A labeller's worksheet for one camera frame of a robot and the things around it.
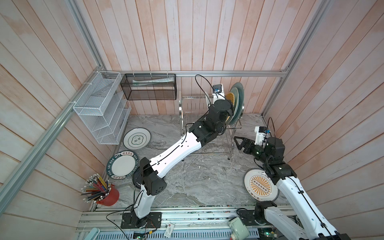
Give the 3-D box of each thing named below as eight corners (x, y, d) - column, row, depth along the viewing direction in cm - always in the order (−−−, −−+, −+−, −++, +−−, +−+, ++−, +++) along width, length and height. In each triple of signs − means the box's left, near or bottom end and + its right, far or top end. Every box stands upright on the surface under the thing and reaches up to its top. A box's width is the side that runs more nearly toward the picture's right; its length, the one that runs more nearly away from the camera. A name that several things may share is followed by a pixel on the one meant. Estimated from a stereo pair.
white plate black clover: (120, 149, 102) (119, 148, 101) (127, 129, 114) (126, 127, 112) (148, 149, 102) (147, 148, 101) (152, 129, 114) (151, 127, 112)
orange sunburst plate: (248, 201, 81) (249, 200, 79) (240, 170, 93) (241, 168, 91) (280, 201, 81) (282, 200, 79) (268, 170, 93) (270, 168, 91)
